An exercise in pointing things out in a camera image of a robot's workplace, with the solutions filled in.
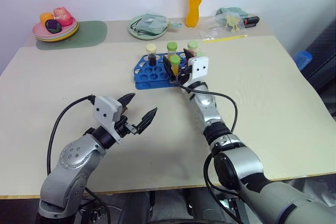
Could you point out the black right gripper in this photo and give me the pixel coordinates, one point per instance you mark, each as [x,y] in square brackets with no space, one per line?
[186,74]

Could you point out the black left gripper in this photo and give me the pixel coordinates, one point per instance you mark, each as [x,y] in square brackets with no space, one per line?
[126,125]

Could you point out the green-capped yellow test tube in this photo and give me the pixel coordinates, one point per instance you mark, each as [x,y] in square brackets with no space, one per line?
[174,62]

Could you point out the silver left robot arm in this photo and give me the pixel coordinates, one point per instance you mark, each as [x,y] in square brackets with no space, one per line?
[71,161]

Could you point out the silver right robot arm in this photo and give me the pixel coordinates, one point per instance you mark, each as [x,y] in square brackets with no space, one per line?
[236,161]

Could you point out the green-capped clear test tube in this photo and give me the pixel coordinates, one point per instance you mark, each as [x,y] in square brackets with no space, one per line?
[172,47]

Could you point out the green-capped dark test tube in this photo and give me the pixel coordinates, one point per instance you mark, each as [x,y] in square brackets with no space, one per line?
[193,45]

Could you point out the pale green-capped test tube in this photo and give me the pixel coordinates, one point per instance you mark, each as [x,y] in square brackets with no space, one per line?
[200,54]

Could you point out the cream-capped dark red test tube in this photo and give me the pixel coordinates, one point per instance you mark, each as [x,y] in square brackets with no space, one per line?
[151,54]

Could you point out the blue test tube rack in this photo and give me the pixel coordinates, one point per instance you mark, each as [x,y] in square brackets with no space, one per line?
[148,75]

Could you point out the small clear plastic bag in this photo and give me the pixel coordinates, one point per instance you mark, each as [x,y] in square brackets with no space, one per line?
[208,32]

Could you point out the pale green pouch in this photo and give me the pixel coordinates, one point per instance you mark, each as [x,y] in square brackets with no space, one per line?
[152,23]

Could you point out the pale green plate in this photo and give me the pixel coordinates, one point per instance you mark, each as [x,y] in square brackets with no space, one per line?
[136,33]

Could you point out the yellow strip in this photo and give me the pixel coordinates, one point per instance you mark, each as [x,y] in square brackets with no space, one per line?
[225,38]

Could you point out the orange drink bottle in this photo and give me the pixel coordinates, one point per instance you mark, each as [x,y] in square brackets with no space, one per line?
[193,11]

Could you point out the plastic bag with yellow figure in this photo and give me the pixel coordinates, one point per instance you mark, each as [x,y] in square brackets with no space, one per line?
[232,22]

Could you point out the green cloth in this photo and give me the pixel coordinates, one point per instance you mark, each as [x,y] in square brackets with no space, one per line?
[233,11]

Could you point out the black and red tool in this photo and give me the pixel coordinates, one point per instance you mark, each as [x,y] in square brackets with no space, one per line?
[250,20]

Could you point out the green placemat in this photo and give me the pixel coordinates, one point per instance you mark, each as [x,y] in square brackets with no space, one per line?
[92,33]

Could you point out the dark rounded shape under table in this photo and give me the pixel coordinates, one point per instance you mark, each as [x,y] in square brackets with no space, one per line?
[199,205]
[137,208]

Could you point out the stack of pastel plates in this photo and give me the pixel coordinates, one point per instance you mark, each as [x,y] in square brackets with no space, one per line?
[65,33]

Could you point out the dark purple toy fruit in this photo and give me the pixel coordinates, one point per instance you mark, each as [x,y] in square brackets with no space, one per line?
[53,26]

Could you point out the pink toy peach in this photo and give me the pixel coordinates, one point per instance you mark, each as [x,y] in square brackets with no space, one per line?
[63,15]

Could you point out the blue ribbed bottle cap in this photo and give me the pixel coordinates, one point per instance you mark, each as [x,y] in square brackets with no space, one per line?
[303,60]

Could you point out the orange toy fruit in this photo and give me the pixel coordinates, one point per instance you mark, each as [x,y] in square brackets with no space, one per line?
[46,16]

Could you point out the black carbon-pattern object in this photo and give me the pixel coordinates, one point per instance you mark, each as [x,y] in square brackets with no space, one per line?
[323,58]

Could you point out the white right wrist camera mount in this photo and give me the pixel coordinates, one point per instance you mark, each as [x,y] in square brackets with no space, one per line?
[199,68]

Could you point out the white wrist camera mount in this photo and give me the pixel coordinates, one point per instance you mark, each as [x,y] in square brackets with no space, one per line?
[199,68]
[105,108]

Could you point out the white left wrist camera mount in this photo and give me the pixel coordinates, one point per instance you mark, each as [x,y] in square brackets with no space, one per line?
[105,108]

